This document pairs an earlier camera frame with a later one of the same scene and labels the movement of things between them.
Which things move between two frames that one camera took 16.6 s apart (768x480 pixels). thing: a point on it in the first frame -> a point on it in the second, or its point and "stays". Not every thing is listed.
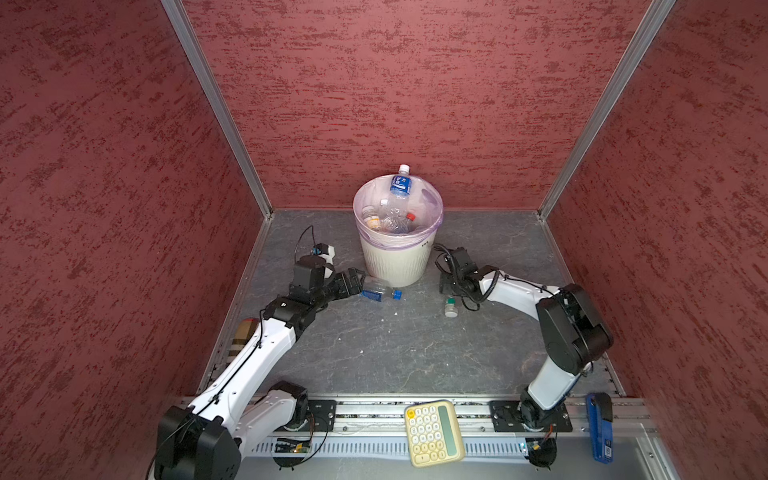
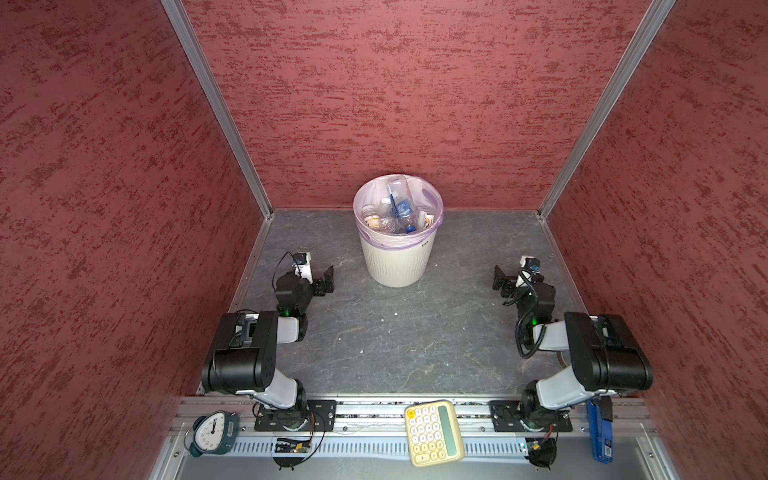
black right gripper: [445, 285] -> [499, 276]
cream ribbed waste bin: [398, 268] stays
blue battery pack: [600, 411] stays
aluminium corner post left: [220, 101] stays
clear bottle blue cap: [379, 290] -> [402, 196]
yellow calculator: [433, 433] stays
